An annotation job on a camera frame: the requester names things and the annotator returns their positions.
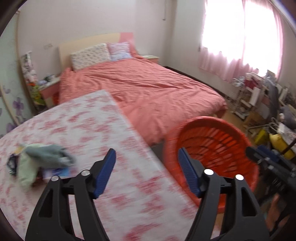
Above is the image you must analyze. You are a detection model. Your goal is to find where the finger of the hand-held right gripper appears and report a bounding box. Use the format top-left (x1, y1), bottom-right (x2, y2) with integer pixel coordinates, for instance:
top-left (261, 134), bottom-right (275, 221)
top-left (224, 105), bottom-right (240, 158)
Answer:
top-left (257, 145), bottom-right (281, 163)
top-left (245, 146), bottom-right (296, 183)

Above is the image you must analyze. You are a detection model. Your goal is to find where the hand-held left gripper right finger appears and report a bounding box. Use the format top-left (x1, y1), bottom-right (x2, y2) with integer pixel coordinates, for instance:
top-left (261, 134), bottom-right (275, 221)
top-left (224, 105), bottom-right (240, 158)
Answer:
top-left (178, 147), bottom-right (271, 241)

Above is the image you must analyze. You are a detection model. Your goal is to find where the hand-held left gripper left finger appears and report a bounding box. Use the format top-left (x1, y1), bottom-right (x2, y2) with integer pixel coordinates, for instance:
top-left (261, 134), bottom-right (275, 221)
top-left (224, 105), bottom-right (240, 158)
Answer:
top-left (25, 148), bottom-right (116, 241)

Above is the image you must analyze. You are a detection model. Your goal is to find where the orange plastic laundry basket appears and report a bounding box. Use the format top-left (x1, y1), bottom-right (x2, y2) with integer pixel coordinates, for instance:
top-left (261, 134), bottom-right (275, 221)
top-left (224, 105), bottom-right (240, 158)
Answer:
top-left (165, 116), bottom-right (260, 214)

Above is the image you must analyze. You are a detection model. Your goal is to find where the blue white packet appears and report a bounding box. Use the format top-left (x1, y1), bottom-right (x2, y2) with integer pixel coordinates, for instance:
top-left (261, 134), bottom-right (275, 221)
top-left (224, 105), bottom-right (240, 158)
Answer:
top-left (42, 167), bottom-right (71, 179)

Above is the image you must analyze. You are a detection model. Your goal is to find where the grey cloth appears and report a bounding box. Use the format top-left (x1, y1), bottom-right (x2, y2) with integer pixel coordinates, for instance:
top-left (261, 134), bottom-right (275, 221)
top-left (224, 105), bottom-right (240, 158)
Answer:
top-left (25, 144), bottom-right (76, 167)

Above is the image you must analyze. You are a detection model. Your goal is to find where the pale green bag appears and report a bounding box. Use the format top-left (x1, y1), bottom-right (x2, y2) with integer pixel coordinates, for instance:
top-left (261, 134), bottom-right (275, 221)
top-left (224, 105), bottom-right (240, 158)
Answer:
top-left (17, 148), bottom-right (44, 189)

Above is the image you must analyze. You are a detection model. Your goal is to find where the dark blue wrapper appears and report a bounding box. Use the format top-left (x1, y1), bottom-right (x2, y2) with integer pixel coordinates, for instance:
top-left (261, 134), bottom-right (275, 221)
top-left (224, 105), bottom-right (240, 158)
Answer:
top-left (6, 153), bottom-right (20, 176)

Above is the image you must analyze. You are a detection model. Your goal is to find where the yellow bag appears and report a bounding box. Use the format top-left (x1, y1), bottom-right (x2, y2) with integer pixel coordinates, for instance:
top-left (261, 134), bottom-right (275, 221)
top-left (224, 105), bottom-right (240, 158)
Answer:
top-left (269, 133), bottom-right (292, 160)

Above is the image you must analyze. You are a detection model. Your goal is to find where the brown cardboard bag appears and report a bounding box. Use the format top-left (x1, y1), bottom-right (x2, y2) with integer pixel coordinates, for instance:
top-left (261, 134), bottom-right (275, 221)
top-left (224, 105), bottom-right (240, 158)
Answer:
top-left (245, 109), bottom-right (264, 131)

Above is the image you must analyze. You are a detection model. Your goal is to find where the floral pink white tablecloth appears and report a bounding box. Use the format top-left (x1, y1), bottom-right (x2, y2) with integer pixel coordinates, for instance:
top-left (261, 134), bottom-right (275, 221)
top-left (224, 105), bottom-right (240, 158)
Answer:
top-left (0, 90), bottom-right (222, 241)

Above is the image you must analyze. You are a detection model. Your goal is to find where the grey office chair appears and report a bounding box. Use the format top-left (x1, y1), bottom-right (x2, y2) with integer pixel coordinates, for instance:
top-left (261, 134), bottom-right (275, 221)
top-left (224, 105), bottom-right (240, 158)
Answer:
top-left (266, 81), bottom-right (281, 117)

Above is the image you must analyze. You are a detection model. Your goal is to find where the salmon pink bed duvet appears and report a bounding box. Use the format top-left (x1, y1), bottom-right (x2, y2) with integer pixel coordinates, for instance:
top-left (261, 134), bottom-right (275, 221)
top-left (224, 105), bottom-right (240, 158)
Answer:
top-left (58, 57), bottom-right (227, 146)

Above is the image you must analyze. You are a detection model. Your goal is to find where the pink white nightstand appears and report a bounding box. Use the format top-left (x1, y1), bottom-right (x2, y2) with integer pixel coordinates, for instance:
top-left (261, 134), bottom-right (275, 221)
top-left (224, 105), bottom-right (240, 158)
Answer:
top-left (140, 54), bottom-right (160, 65)
top-left (38, 77), bottom-right (61, 108)

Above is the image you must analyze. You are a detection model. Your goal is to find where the pink sheer curtain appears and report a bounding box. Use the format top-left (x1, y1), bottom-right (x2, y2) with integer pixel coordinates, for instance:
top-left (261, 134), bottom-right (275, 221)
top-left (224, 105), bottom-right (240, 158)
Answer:
top-left (198, 0), bottom-right (285, 82)

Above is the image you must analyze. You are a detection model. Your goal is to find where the white floral pillow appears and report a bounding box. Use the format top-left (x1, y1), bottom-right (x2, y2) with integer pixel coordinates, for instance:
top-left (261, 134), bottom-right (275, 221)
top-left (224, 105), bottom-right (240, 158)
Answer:
top-left (70, 44), bottom-right (111, 70)

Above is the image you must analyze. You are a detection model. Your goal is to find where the clear tube of plush toys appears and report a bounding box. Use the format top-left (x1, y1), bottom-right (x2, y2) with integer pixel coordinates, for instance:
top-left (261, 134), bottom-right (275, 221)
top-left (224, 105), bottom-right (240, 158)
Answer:
top-left (20, 53), bottom-right (45, 107)

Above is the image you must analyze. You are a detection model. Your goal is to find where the pink striped pillow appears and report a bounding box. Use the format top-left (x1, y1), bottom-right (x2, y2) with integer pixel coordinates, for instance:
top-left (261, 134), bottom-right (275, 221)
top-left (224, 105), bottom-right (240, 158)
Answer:
top-left (107, 42), bottom-right (133, 61)

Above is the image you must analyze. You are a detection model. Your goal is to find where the flower print sliding wardrobe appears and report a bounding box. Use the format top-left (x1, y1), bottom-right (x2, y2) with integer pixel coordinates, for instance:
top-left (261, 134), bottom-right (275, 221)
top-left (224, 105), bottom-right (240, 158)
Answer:
top-left (0, 21), bottom-right (33, 137)

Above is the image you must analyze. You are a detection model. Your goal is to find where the beige and pink headboard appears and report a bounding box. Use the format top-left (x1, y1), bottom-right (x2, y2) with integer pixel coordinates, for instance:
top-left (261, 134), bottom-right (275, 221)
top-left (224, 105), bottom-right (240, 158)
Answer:
top-left (58, 32), bottom-right (139, 70)

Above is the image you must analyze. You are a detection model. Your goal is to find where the white metal tube frame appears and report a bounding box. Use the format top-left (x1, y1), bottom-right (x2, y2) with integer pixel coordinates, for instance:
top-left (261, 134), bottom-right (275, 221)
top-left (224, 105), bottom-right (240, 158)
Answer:
top-left (243, 123), bottom-right (271, 135)

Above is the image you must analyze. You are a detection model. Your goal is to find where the white wire rolling rack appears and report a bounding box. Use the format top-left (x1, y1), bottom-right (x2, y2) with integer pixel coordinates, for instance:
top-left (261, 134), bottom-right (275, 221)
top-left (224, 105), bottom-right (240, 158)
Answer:
top-left (231, 77), bottom-right (247, 116)

